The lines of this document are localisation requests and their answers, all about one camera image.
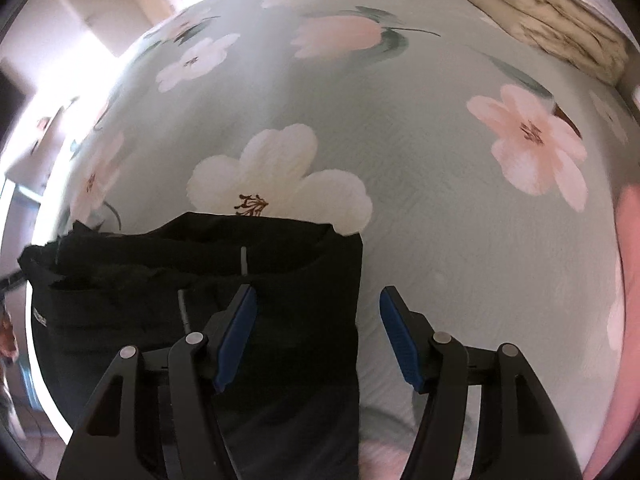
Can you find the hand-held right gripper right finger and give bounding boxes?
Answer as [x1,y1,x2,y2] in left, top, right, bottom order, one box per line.
[379,286,584,480]

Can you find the floral green bed sheet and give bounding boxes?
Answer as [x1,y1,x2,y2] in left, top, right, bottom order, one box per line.
[30,0,636,480]

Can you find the folded pink blanket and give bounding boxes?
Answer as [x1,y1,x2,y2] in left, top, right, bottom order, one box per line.
[582,180,640,480]

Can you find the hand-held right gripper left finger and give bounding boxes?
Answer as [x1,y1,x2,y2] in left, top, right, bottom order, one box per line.
[57,284,259,480]

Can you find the black hooded jacket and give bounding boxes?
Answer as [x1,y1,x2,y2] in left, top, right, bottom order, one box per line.
[17,211,364,480]

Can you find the folded beige quilt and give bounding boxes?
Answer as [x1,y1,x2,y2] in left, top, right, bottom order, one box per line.
[425,0,632,87]

